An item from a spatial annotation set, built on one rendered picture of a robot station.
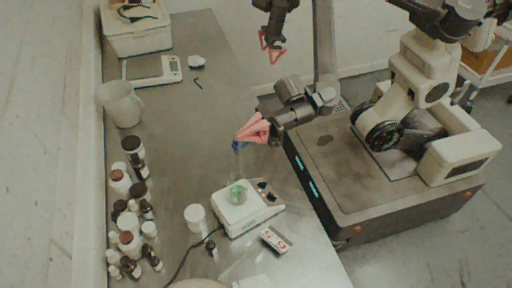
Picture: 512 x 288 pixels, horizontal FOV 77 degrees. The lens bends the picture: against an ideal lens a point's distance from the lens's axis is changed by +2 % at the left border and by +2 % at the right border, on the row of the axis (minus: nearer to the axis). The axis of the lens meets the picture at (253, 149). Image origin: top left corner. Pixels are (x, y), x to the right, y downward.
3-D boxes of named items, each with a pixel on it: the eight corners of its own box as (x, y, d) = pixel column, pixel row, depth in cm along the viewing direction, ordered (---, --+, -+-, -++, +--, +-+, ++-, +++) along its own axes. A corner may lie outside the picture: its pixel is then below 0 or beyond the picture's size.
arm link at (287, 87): (339, 95, 76) (332, 110, 85) (315, 58, 79) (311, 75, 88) (294, 117, 75) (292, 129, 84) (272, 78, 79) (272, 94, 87)
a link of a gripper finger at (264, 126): (240, 134, 71) (276, 121, 74) (227, 115, 75) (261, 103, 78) (241, 154, 76) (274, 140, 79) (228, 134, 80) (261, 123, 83)
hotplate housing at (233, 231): (263, 181, 109) (263, 167, 103) (285, 210, 102) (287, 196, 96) (205, 212, 102) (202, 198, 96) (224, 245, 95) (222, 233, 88)
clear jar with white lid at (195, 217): (202, 237, 96) (199, 224, 90) (184, 231, 97) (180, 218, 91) (210, 219, 100) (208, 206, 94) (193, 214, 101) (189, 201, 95)
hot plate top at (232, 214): (244, 179, 100) (244, 177, 100) (265, 207, 94) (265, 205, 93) (210, 196, 96) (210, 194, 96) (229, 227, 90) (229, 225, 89)
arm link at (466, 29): (478, -11, 84) (466, 4, 89) (443, 2, 83) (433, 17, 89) (499, 16, 81) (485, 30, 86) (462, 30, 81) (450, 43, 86)
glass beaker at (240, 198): (252, 203, 94) (252, 186, 88) (232, 211, 92) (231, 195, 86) (243, 185, 98) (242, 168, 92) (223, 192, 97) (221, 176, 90)
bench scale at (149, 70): (183, 82, 146) (181, 73, 142) (124, 91, 142) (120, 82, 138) (179, 59, 158) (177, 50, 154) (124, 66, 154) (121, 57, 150)
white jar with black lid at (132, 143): (123, 153, 118) (117, 140, 112) (140, 144, 121) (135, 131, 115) (131, 164, 114) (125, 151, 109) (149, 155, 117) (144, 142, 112)
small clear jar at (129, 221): (123, 242, 95) (116, 232, 90) (123, 225, 99) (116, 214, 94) (143, 236, 96) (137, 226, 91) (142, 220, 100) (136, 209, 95)
